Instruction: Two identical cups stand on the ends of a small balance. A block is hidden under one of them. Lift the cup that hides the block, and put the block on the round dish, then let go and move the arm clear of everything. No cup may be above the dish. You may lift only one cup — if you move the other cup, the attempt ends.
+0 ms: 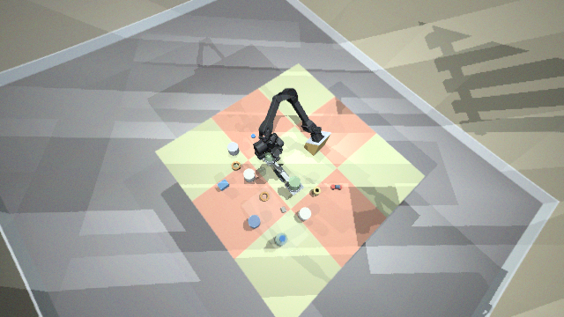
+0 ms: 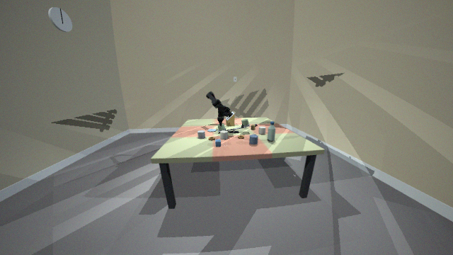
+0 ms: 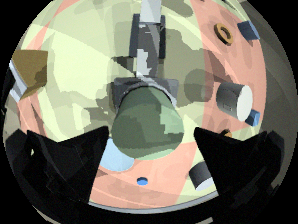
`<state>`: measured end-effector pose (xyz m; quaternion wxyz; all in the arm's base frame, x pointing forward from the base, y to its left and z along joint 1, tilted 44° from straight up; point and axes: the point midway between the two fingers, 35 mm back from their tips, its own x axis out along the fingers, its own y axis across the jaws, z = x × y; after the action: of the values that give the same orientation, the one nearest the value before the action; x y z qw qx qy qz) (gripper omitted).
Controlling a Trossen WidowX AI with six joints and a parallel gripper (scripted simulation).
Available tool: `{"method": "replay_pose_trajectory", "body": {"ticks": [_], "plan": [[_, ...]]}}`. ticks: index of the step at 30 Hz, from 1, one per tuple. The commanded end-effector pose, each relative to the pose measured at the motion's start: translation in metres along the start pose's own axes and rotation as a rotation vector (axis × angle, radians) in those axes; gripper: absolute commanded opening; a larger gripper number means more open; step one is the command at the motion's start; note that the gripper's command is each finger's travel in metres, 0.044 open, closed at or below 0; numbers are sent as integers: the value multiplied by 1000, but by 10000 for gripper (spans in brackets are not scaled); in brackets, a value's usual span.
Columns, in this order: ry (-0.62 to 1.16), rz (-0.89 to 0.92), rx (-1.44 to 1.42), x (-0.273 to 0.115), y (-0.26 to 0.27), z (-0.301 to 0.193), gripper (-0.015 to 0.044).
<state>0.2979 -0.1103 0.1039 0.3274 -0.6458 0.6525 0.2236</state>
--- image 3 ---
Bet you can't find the light blue round disc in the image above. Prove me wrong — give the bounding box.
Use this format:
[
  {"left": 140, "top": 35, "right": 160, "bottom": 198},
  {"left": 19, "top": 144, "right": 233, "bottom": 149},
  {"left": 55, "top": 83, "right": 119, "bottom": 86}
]
[{"left": 100, "top": 136, "right": 136, "bottom": 172}]

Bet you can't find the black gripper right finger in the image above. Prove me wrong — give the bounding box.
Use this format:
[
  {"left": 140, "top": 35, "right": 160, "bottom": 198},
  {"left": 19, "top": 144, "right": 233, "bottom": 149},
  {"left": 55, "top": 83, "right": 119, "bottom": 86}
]
[{"left": 193, "top": 127, "right": 267, "bottom": 194}]

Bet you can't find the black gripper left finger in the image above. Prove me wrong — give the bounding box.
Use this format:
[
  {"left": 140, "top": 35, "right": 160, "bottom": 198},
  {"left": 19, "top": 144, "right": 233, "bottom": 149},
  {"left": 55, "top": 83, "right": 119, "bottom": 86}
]
[{"left": 27, "top": 125, "right": 109, "bottom": 204}]

